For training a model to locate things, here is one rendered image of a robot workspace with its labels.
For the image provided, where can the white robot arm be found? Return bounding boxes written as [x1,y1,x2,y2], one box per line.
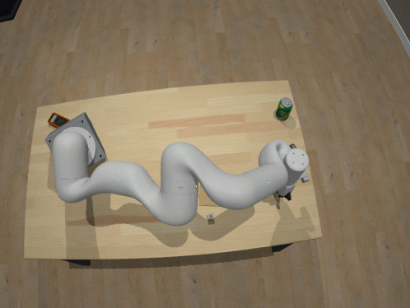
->
[53,127,310,226]

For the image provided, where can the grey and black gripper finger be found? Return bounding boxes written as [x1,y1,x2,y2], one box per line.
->
[278,192,291,201]

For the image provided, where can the orange and black multimeter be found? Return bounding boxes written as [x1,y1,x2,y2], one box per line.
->
[48,113,70,128]

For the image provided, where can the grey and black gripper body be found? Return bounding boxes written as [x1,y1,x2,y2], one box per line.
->
[278,183,296,196]

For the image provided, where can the green soda can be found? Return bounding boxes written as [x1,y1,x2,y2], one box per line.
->
[276,97,293,120]

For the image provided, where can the tan square mat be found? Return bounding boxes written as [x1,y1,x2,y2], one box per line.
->
[199,185,218,206]

